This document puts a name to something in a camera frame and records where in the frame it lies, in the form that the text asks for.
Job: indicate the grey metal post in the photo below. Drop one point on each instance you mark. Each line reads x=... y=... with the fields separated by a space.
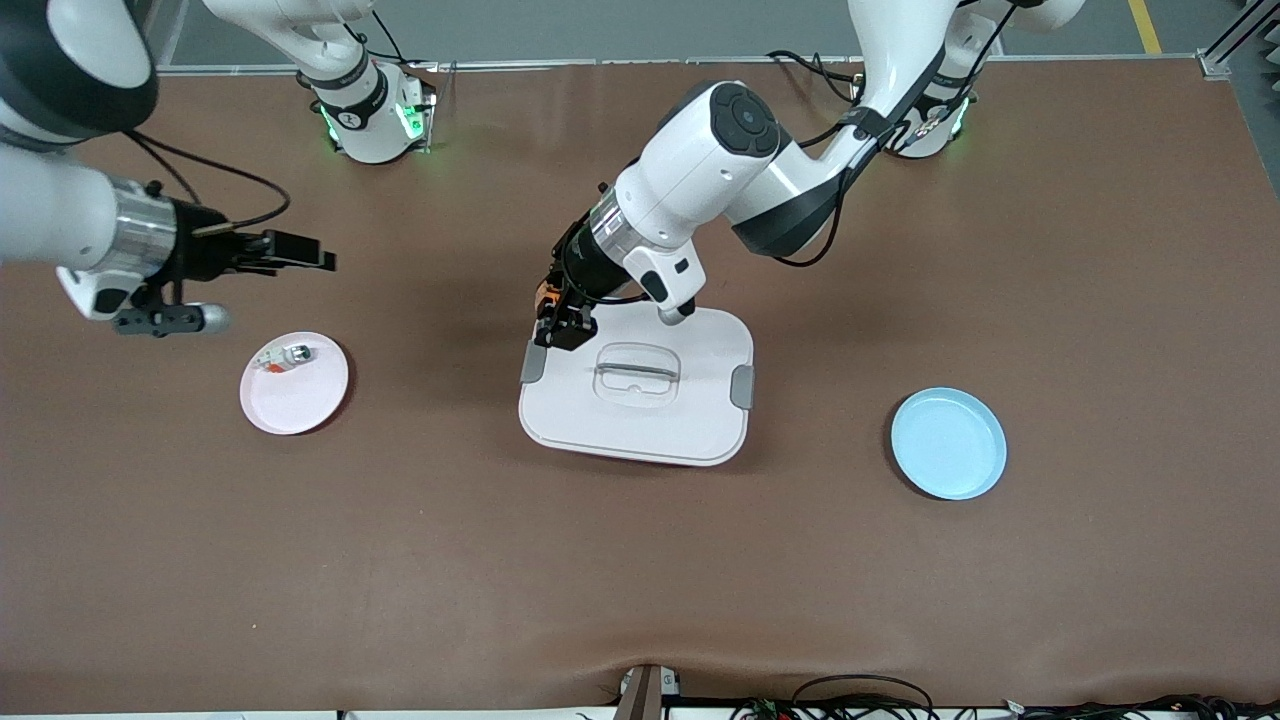
x=642 y=695

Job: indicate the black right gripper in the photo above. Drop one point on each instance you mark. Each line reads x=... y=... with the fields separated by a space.
x=197 y=250

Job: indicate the small silver orange object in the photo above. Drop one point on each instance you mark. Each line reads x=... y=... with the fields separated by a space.
x=287 y=356

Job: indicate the light blue round plate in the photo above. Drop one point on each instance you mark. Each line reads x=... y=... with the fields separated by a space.
x=948 y=445

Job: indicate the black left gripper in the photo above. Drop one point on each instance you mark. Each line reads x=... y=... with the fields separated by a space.
x=583 y=269

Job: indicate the white lidded pink storage box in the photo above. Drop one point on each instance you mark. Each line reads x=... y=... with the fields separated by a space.
x=640 y=430

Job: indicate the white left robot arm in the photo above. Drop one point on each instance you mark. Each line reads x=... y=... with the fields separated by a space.
x=700 y=150

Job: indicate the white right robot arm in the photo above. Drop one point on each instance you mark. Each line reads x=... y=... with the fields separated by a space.
x=60 y=215

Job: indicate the pale pink round plate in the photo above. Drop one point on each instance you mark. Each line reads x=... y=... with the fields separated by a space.
x=295 y=400

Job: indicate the grey box latch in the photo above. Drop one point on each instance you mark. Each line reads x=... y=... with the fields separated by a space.
x=533 y=362
x=742 y=387

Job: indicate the aluminium frame profile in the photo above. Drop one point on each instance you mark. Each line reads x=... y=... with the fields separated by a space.
x=1235 y=40

